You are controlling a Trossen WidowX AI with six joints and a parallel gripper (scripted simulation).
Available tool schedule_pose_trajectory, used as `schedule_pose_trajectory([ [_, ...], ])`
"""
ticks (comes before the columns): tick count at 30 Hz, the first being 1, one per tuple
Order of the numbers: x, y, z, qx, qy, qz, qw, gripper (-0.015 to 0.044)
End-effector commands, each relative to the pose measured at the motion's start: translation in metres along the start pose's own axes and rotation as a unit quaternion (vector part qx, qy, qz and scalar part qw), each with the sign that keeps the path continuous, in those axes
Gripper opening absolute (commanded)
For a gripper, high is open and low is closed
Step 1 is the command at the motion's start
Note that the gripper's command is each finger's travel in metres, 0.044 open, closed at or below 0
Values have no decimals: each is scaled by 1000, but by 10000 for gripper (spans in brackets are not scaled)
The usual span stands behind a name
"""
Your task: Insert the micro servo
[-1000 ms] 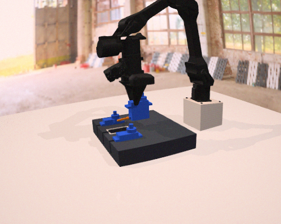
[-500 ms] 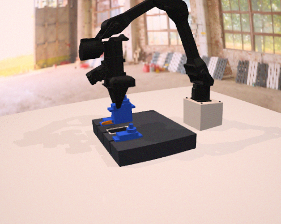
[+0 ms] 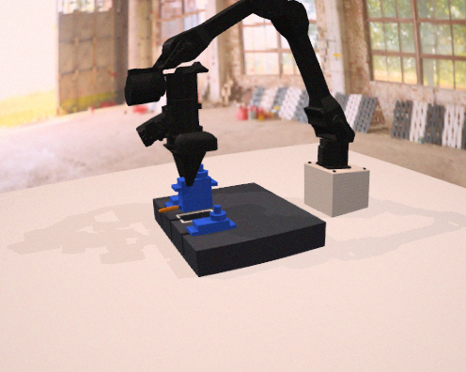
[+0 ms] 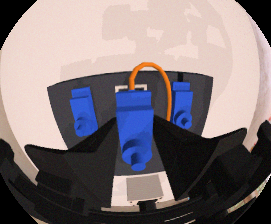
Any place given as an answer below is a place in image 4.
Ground blue micro servo with orange cable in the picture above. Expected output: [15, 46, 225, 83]
[115, 61, 172, 171]

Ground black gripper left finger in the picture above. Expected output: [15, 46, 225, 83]
[25, 117, 119, 208]

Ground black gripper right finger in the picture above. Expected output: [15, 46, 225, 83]
[152, 115, 248, 201]

